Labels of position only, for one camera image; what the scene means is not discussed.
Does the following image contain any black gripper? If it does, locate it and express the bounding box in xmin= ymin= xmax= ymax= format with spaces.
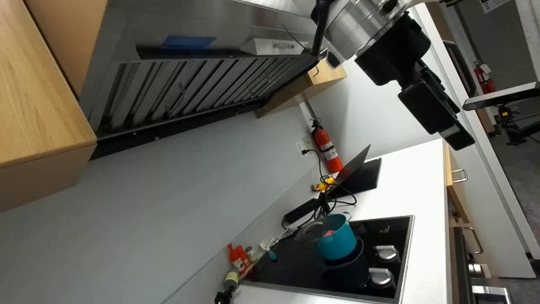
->
xmin=357 ymin=11 xmax=478 ymax=152

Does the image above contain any dark glass pot lid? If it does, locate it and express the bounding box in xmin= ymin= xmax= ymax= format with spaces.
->
xmin=296 ymin=216 xmax=343 ymax=244

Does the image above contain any teal cooking pot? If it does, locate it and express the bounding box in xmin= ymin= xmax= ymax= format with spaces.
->
xmin=311 ymin=212 xmax=360 ymax=261

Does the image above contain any black tripod stand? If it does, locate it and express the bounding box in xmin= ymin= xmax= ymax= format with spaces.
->
xmin=495 ymin=103 xmax=540 ymax=148

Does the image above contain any wooden base cabinet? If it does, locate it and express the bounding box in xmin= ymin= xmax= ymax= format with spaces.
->
xmin=443 ymin=140 xmax=492 ymax=283

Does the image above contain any small yellow object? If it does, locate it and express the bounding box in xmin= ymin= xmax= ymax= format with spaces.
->
xmin=313 ymin=177 xmax=335 ymax=194

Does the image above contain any silver cooktop knob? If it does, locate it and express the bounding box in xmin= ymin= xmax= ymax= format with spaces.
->
xmin=374 ymin=243 xmax=402 ymax=265
xmin=367 ymin=265 xmax=397 ymax=290

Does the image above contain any silver oven knob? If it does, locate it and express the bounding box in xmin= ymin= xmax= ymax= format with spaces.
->
xmin=466 ymin=260 xmax=487 ymax=277

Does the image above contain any black built-in oven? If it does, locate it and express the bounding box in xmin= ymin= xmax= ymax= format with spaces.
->
xmin=453 ymin=224 xmax=517 ymax=304

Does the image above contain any black power strip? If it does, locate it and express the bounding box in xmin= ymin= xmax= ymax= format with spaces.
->
xmin=282 ymin=197 xmax=331 ymax=228

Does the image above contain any black glass cooktop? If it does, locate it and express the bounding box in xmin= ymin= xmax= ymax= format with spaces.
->
xmin=247 ymin=214 xmax=416 ymax=304

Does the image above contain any teal utensil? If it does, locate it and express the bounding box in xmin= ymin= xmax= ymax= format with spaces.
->
xmin=259 ymin=236 xmax=282 ymax=263

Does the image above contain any red sauce bottle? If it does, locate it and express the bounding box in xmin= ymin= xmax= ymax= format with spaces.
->
xmin=227 ymin=241 xmax=257 ymax=278

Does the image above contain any stainless steel range hood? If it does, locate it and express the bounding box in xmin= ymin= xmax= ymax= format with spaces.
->
xmin=78 ymin=0 xmax=345 ymax=158

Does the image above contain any small bottle with yellow label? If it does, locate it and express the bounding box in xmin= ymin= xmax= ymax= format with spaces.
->
xmin=213 ymin=268 xmax=244 ymax=304

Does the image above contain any silver drawer handle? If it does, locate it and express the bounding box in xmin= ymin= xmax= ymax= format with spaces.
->
xmin=449 ymin=165 xmax=470 ymax=185

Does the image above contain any grey camera stand bar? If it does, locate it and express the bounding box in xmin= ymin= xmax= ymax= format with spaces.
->
xmin=461 ymin=79 xmax=540 ymax=111

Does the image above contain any silver cabinet door handle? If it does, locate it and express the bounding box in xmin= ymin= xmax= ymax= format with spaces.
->
xmin=449 ymin=221 xmax=487 ymax=256

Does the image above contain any small wooden wall cabinet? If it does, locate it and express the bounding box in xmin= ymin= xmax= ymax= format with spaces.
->
xmin=255 ymin=55 xmax=348 ymax=120

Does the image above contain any silver oven handle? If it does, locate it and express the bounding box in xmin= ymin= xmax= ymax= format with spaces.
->
xmin=471 ymin=283 xmax=514 ymax=304

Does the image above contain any large wooden wall cabinet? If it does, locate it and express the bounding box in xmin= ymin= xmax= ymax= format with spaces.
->
xmin=0 ymin=0 xmax=109 ymax=212

